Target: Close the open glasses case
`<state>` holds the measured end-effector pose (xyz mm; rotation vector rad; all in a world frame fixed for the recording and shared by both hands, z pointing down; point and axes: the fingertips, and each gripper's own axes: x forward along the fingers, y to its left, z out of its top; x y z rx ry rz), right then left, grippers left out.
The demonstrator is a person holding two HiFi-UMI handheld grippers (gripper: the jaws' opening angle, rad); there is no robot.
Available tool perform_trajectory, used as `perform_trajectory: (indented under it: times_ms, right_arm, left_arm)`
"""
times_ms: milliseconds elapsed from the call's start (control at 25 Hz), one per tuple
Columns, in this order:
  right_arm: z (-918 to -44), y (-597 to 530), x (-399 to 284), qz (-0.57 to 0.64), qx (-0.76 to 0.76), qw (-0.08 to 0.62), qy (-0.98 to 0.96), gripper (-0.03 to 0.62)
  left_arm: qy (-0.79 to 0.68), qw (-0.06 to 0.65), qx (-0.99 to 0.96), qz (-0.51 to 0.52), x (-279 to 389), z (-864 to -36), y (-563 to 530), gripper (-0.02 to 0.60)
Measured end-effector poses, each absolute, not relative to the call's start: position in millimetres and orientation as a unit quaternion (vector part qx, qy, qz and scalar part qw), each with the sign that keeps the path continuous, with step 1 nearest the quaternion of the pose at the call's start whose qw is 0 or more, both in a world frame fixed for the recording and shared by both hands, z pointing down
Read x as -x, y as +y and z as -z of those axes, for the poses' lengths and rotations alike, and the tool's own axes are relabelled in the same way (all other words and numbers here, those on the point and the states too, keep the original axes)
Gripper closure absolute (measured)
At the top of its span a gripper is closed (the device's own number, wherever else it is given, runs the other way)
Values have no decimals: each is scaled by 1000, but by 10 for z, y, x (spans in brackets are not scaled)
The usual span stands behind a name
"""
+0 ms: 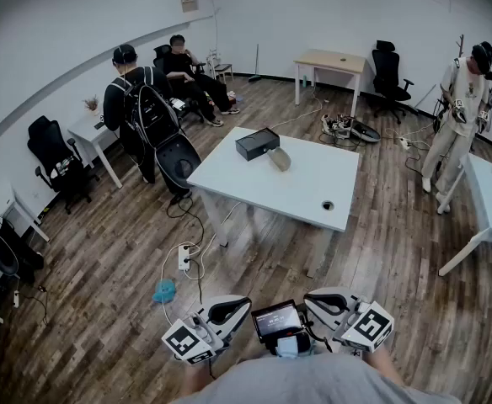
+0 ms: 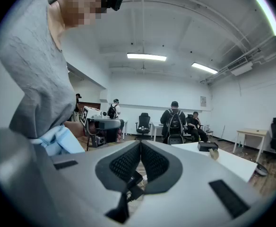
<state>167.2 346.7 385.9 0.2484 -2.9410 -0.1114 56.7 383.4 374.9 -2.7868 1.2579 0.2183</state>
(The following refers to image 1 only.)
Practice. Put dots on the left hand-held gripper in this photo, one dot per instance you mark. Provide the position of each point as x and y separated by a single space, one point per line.
187 339

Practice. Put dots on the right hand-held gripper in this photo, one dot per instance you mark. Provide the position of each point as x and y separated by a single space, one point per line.
368 324

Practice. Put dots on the beige cloth pouch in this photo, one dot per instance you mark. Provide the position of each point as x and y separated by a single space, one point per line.
280 159

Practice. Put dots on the person's left forearm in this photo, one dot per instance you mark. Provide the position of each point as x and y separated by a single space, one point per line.
197 379

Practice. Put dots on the person's right forearm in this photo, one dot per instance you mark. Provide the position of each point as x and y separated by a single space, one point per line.
385 366

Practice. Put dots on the blue object on floor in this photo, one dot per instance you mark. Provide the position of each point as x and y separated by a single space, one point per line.
164 290

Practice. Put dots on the person's grey shirt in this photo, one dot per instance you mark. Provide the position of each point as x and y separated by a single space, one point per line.
313 381

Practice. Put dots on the white power strip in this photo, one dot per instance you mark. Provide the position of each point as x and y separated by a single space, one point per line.
183 258
405 143

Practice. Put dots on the white box under screen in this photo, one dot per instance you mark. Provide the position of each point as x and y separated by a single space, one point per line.
288 347

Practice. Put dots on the black chest-mounted screen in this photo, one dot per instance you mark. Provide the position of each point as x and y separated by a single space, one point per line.
277 320

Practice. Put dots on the black shell backpack on floor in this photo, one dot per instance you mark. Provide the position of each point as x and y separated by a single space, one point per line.
366 131

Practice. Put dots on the black box with round recesses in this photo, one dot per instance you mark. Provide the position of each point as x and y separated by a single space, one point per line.
255 143

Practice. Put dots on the small white desk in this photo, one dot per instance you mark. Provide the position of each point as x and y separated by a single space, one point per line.
86 135

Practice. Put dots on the flat black device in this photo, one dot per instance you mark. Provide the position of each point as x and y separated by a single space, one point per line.
99 125

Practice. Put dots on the black office chair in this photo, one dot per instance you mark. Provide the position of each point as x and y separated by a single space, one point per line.
387 72
159 55
50 145

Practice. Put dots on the green bottle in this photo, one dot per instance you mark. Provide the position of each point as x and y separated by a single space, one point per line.
304 81

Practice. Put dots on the small potted plant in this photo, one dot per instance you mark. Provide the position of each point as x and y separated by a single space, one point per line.
92 104

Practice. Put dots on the wooden-top desk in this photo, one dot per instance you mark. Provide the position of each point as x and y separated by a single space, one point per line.
330 59

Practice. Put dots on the broom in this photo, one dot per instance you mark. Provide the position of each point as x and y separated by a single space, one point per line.
255 72

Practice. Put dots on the wooden coat rack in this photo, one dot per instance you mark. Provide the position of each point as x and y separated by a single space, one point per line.
461 46

